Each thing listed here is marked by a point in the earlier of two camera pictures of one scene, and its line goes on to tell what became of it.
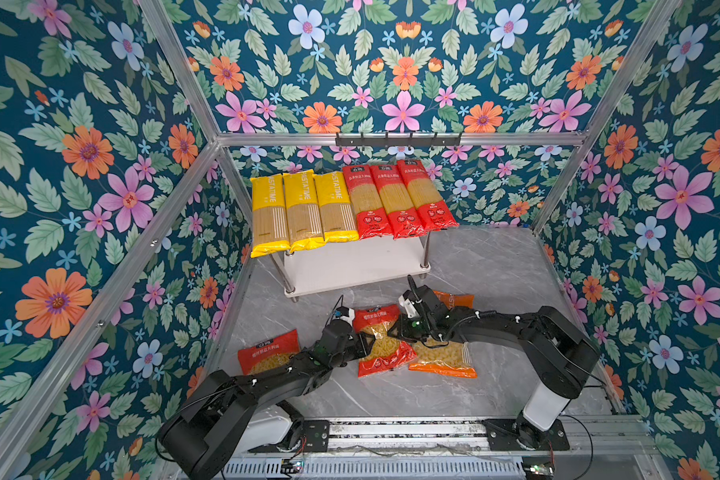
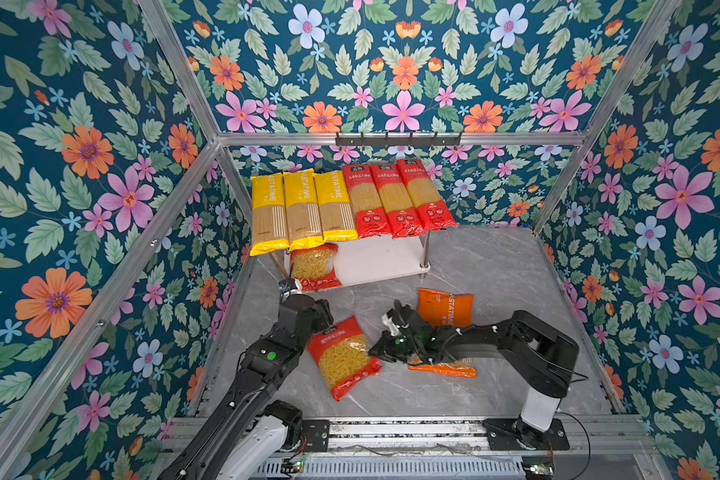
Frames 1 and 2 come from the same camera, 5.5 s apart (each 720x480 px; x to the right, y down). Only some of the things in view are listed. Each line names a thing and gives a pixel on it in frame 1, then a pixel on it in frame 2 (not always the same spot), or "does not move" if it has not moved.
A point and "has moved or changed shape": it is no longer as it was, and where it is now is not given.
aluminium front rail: [608, 434] does not move
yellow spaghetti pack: [337, 217] does not move
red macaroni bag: [269, 355] has moved or changed shape
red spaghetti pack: [371, 211] does not move
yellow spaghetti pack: [305, 218] does not move
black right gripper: [401, 331] to [384, 344]
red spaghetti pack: [402, 211] does not move
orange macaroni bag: [450, 359] does not move
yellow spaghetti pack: [270, 229] does not move
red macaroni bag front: [386, 352] has moved or changed shape
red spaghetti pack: [432, 209] does not move
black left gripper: [363, 341] to [323, 312]
